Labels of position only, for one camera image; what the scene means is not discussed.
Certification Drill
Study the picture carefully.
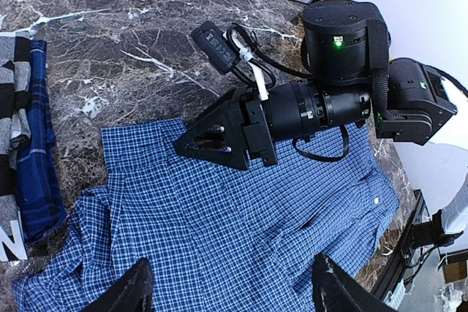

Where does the dark blue folded shirt underneath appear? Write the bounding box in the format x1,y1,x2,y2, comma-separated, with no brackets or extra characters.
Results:
17,40,67,243

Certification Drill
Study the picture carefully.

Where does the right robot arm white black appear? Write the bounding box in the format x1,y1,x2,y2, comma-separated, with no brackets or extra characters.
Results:
173,0,457,170

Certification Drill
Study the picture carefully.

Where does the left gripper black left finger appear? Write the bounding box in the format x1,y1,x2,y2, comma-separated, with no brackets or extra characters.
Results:
83,258,154,312

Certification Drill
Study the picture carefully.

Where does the black white plaid shirt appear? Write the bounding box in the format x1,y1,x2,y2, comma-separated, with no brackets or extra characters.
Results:
1,33,31,262

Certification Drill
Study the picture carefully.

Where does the black front rail frame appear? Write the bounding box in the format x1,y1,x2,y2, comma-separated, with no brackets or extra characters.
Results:
371,189,433,302

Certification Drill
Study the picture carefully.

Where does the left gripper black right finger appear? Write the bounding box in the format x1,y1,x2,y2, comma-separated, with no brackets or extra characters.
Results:
312,252,394,312

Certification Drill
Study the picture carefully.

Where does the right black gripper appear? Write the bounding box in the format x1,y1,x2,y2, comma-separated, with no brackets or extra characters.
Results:
173,88,278,171

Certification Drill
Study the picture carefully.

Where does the blue checked long sleeve shirt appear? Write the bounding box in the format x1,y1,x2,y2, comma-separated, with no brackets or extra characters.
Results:
12,118,399,311

